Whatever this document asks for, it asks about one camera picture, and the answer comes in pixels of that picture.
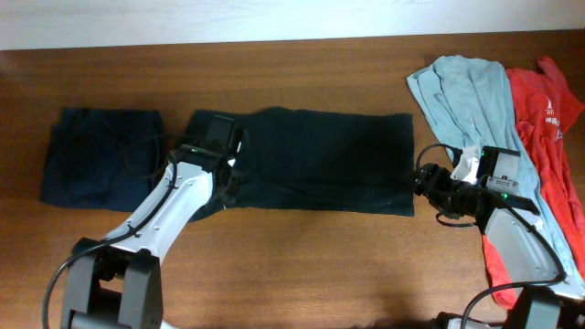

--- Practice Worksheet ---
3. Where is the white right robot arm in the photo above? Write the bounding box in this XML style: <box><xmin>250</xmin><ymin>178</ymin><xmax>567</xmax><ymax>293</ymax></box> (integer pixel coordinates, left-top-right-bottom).
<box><xmin>415</xmin><ymin>154</ymin><xmax>584</xmax><ymax>328</ymax></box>

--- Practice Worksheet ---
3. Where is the folded navy blue shirt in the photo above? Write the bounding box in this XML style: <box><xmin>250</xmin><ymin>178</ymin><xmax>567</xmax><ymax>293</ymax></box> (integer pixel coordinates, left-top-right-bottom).
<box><xmin>39</xmin><ymin>108</ymin><xmax>165</xmax><ymax>212</ymax></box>

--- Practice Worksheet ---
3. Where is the light blue shirt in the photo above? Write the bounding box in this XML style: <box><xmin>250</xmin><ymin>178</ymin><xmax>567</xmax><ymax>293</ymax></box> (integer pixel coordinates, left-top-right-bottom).
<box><xmin>407</xmin><ymin>56</ymin><xmax>584</xmax><ymax>292</ymax></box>

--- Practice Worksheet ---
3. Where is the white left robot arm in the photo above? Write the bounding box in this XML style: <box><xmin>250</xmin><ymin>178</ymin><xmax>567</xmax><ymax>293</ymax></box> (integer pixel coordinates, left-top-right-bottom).
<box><xmin>55</xmin><ymin>144</ymin><xmax>239</xmax><ymax>328</ymax></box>

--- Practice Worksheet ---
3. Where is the red shirt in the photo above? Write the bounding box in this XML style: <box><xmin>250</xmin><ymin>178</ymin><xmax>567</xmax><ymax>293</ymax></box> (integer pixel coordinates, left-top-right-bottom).
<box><xmin>482</xmin><ymin>56</ymin><xmax>585</xmax><ymax>311</ymax></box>

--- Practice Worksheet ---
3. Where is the dark green shirt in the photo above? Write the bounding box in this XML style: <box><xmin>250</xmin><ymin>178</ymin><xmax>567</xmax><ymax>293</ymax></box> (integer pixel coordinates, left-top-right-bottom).
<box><xmin>191</xmin><ymin>107</ymin><xmax>415</xmax><ymax>221</ymax></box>

